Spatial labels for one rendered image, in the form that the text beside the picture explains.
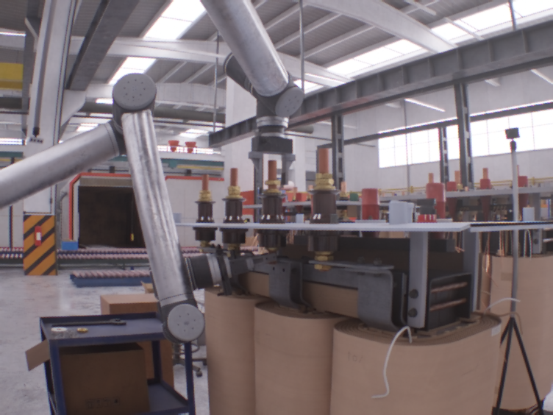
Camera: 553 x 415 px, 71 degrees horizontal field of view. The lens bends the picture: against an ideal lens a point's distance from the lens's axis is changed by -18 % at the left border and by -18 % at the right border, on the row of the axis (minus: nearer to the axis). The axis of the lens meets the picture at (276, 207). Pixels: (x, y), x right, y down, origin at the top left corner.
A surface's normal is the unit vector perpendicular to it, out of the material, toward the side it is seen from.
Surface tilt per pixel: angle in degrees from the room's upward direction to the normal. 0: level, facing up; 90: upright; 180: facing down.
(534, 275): 90
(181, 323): 73
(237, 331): 90
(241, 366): 90
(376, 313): 90
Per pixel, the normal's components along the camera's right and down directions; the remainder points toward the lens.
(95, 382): 0.56, -0.03
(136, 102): 0.32, -0.19
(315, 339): -0.07, -0.04
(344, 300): -0.84, -0.02
